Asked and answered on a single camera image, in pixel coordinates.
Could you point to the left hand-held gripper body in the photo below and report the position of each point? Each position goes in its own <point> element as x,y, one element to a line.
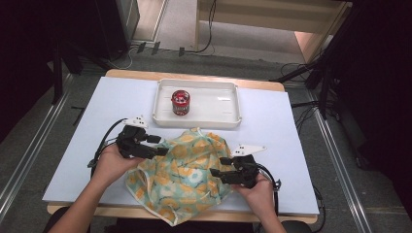
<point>131,142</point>

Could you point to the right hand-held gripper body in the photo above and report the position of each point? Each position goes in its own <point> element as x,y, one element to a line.
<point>247,171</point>

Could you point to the green orange-print cloth bag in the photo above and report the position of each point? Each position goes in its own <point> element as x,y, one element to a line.
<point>181,181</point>

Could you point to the red can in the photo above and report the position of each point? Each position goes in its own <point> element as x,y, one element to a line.
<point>180,103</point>

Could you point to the white plastic tray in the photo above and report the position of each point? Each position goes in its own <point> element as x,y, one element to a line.
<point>210,103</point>

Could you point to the person's right hand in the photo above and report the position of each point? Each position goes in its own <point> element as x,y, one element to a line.
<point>262,200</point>

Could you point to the person's left hand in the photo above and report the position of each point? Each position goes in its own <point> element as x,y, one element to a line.
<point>110,168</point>

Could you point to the white board table cover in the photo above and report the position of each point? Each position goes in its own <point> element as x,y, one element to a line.
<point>123,93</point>

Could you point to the person's dark-clothed legs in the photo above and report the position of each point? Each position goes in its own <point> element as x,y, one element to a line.
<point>213,228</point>

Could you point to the wooden table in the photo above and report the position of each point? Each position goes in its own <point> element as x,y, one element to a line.
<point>136,74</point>

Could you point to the black metal stand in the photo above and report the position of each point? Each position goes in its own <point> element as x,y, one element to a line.
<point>58,71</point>
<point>324,68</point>

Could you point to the dark cabinet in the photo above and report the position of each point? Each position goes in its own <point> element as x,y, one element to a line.
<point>120,22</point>

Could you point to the small black floor bracket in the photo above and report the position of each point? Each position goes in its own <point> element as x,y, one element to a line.
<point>78,113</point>

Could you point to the metal floor rail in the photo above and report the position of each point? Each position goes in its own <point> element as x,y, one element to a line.
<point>340,168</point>
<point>29,152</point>

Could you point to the light wooden desk frame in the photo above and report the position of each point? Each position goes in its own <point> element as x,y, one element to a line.
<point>259,16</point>

